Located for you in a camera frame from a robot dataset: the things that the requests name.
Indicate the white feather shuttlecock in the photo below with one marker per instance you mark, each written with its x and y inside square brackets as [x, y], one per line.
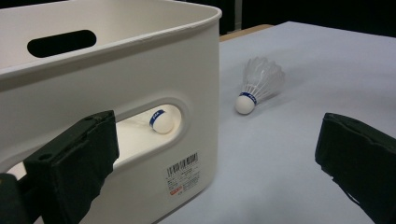
[263, 77]
[162, 123]

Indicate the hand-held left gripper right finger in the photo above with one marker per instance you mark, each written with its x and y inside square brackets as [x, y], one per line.
[361, 155]

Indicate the white plastic storage bin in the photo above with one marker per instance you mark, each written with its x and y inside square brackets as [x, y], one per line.
[180, 71]

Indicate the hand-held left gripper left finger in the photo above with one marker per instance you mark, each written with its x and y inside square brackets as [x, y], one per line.
[71, 165]

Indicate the white metal stand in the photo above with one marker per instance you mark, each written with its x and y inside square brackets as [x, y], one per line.
[238, 14]

